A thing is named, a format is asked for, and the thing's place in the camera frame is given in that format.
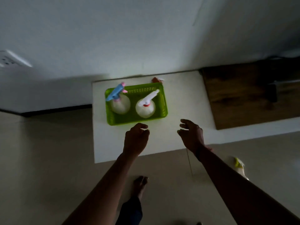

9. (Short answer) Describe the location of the spray bottle with blue trigger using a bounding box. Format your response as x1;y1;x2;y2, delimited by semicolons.
105;82;131;115

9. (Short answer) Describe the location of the person's right forearm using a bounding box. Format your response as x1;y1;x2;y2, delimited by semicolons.
195;145;300;225

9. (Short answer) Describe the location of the spray bottle with white trigger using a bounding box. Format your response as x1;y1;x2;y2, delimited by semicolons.
135;89;160;119

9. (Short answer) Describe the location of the dark wooden table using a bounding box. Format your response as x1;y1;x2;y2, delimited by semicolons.
199;58;300;130

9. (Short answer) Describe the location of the green plastic basket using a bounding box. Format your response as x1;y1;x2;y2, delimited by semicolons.
105;82;168;126

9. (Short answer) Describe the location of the person's foot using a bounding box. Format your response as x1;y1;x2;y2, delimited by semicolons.
132;176;149;199

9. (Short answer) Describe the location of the person's left hand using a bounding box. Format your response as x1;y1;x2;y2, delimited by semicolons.
123;123;150;157

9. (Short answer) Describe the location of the person's left forearm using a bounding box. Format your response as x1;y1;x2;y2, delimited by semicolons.
61;151;139;225

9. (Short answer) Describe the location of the spray bottle with yellow-green trigger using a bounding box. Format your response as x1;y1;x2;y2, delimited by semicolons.
233;157;249;181

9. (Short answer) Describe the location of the person's dark trouser leg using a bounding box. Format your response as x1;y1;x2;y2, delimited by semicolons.
115;196;143;225

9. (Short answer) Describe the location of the person's right hand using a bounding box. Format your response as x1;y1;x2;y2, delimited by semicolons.
177;119;205;154

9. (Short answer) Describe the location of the white table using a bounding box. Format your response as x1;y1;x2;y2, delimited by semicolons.
92;70;300;164

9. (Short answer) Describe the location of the white wall socket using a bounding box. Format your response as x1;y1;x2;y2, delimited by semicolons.
0;50;33;68

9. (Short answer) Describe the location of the thin string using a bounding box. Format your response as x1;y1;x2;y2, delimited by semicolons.
186;148;193;177

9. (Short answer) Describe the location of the dark object on wooden table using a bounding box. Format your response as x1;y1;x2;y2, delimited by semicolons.
266;80;300;103

